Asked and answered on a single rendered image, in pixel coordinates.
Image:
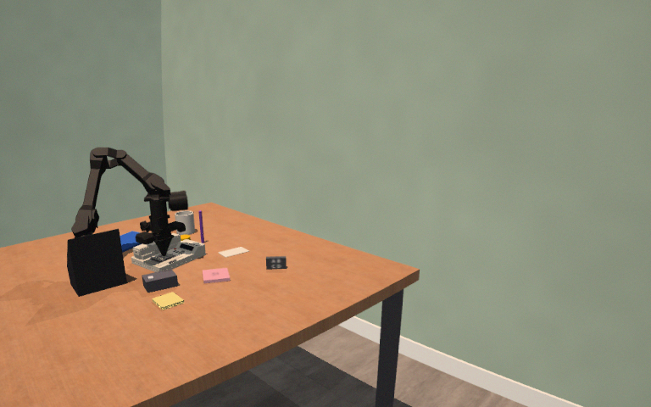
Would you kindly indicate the cream sheet of paper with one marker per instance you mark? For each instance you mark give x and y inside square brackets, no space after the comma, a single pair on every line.
[233,251]

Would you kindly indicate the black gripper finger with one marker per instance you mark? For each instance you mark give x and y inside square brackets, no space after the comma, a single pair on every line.
[161,246]
[167,242]

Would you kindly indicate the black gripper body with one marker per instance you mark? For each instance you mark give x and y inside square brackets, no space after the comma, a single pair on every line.
[161,228]

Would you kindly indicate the grey cylindrical cup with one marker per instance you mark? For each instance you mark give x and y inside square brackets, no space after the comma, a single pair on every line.
[186,217]

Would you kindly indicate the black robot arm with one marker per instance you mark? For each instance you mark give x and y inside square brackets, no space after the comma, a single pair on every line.
[87,216]

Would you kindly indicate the black phone keypad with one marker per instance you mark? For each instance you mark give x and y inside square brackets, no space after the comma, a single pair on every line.
[159,258]

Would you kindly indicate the yellow sticky note pad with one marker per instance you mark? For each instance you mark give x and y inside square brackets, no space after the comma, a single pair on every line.
[167,301]

